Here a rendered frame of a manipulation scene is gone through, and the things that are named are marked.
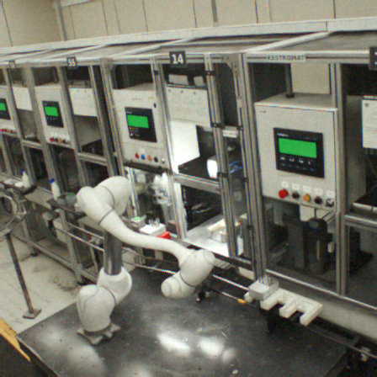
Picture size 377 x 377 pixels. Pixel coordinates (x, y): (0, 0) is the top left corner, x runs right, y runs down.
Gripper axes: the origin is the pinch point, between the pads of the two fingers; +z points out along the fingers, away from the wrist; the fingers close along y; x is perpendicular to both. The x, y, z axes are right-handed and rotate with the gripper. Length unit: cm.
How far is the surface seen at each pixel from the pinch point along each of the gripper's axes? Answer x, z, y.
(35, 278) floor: 261, 55, 58
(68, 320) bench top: 87, -36, 0
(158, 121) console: 10, -8, 94
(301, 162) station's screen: -67, -12, 37
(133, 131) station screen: 33, -5, 99
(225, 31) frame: -17, 49, 159
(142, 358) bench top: 33, -34, -29
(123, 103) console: 32, -9, 117
